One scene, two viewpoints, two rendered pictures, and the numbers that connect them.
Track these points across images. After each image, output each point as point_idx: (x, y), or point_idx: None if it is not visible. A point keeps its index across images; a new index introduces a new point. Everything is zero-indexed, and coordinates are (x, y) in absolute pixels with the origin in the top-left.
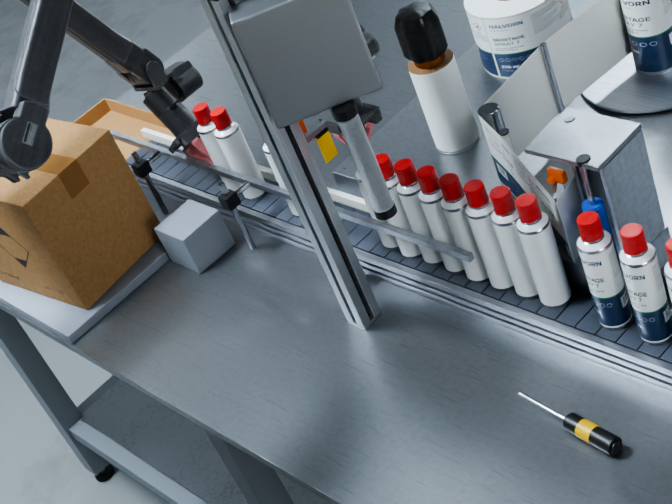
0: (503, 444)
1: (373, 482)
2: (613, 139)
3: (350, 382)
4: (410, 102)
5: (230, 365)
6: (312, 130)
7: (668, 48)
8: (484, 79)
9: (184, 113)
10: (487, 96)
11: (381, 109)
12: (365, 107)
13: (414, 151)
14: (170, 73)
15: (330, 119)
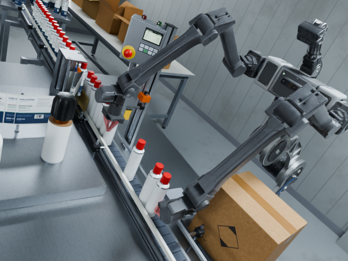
0: None
1: (144, 118)
2: (68, 50)
3: (139, 135)
4: (44, 193)
5: (170, 162)
6: (132, 106)
7: None
8: (4, 175)
9: (174, 200)
10: (16, 166)
11: (47, 229)
12: (107, 109)
13: (70, 167)
14: (180, 197)
15: (121, 115)
